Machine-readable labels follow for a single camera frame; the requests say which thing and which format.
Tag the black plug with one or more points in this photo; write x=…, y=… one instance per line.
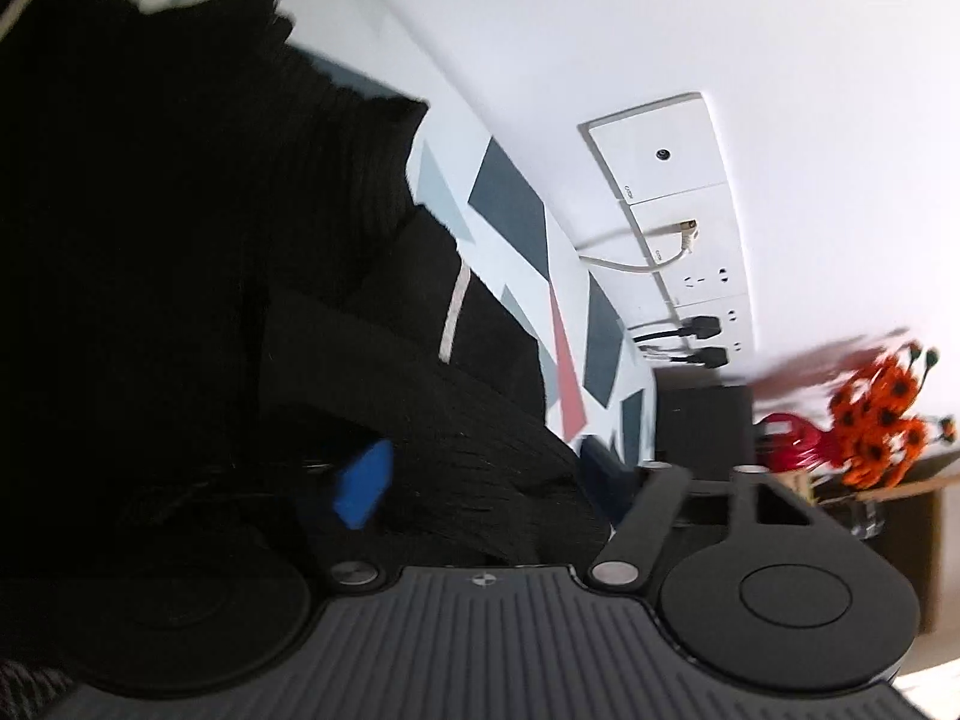
x=686, y=328
x=701, y=357

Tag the wooden shelf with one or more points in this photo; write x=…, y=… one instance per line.
x=930, y=540

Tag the black and white patterned knit sweater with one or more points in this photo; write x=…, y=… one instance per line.
x=187, y=240

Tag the black box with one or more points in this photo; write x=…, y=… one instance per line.
x=705, y=427

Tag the orange artificial flowers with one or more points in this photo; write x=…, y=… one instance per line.
x=881, y=420

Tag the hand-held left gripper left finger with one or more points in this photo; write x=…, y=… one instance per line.
x=365, y=484

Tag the red vase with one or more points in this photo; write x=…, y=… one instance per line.
x=799, y=444

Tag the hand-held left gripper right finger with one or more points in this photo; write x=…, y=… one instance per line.
x=609, y=484

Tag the white wall socket panel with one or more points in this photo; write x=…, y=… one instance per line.
x=675, y=165

